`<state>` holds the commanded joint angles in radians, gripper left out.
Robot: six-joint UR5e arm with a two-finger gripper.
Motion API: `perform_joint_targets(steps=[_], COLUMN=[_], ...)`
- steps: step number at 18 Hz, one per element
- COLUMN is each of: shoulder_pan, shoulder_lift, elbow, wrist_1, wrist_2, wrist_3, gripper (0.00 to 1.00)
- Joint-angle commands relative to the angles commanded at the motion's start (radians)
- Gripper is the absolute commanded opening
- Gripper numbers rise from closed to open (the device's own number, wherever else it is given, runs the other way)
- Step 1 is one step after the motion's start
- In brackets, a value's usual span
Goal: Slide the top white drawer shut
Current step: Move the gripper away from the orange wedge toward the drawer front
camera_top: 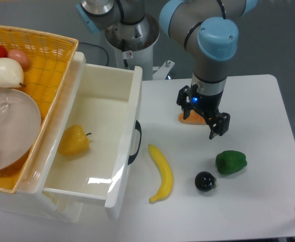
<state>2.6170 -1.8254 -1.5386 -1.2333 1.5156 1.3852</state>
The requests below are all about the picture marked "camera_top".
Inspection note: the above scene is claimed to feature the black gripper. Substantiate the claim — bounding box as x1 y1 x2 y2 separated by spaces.
176 84 231 140

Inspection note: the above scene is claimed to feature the white drawer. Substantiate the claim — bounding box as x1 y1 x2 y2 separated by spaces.
44 64 142 222

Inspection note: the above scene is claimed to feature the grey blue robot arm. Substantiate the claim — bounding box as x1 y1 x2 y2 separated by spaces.
76 1 257 138

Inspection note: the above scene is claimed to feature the white drawer cabinet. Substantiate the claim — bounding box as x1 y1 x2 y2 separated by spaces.
0 52 86 222

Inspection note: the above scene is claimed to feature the orange toy melon slice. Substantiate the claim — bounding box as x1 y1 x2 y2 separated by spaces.
178 110 206 125

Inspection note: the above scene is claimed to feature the green toy bell pepper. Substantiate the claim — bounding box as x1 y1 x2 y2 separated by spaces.
215 150 248 175

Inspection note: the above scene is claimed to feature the black toy eggplant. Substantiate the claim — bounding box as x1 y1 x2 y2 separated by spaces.
194 171 216 192

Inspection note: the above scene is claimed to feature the yellow toy banana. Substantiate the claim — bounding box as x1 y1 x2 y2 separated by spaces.
148 144 174 204

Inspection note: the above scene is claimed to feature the yellow toy bell pepper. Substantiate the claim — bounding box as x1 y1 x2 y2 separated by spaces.
57 125 92 156

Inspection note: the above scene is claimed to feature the yellow wicker basket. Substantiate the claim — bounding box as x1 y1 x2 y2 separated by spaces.
0 25 79 194

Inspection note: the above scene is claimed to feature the pink toy peach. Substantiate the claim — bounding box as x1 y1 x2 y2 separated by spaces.
8 49 31 71

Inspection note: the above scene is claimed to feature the beige plate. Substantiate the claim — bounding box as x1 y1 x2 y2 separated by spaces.
0 89 41 170

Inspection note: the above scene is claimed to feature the white toy pear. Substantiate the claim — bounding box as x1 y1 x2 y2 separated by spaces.
0 57 25 88

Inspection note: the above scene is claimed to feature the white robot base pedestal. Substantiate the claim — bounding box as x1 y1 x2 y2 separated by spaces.
104 14 173 81

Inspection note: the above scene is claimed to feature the black cable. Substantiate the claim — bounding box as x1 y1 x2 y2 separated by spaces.
78 42 110 67

